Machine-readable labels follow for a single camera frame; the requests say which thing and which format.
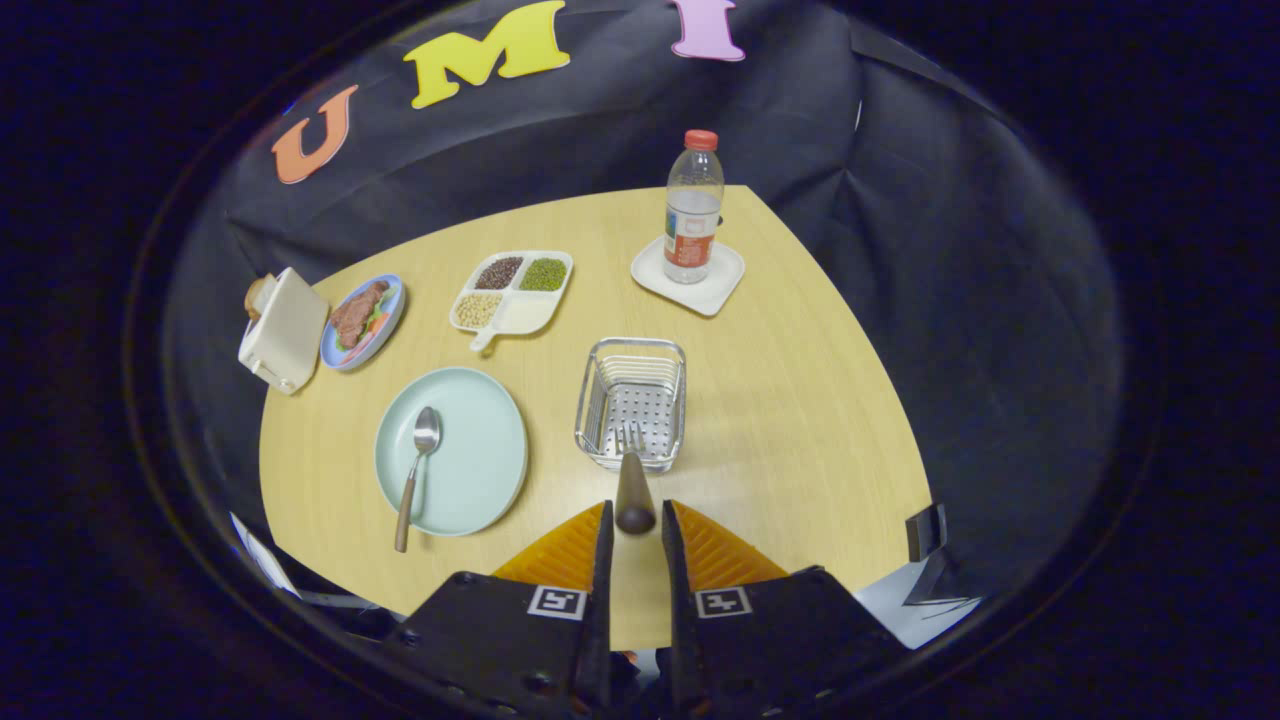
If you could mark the white square coaster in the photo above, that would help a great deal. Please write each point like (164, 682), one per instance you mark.
(720, 290)

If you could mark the toasted bread slices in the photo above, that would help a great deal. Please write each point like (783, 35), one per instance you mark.
(258, 297)

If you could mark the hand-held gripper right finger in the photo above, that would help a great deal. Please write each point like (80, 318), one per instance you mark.
(670, 600)

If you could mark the blue plate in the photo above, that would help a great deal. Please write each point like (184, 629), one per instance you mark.
(397, 300)

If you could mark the light green plate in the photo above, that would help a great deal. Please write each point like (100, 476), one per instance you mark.
(480, 450)

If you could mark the brown steak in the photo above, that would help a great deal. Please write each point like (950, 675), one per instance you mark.
(355, 315)

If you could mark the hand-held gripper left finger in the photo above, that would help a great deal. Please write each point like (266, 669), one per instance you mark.
(604, 600)

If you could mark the white toaster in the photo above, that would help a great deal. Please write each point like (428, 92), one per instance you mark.
(285, 335)

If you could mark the black backdrop cloth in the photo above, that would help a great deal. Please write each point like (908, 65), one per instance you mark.
(900, 250)

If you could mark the black boxy object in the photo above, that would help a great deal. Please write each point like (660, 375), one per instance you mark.
(925, 532)

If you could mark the white divided bean tray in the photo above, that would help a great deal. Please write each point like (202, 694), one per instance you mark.
(530, 312)

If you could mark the red-capped plastic water bottle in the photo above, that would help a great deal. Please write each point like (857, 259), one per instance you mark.
(692, 220)

